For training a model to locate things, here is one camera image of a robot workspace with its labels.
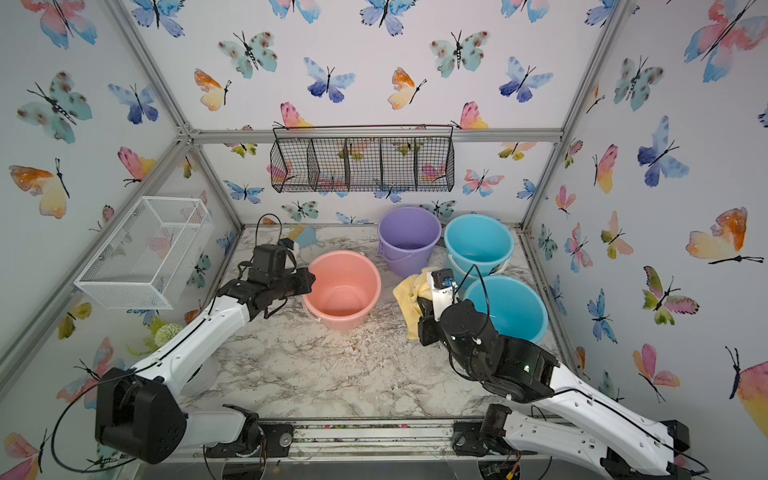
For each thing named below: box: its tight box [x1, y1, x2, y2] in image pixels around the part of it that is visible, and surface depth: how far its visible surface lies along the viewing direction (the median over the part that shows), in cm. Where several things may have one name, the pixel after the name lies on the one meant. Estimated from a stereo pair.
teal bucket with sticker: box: [444, 214, 515, 293], surface depth 97 cm
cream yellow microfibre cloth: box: [392, 268, 433, 340], surface depth 70 cm
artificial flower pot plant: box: [125, 316, 183, 356], surface depth 77 cm
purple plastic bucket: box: [378, 206, 442, 277], surface depth 97 cm
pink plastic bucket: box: [302, 250, 382, 331], surface depth 87 cm
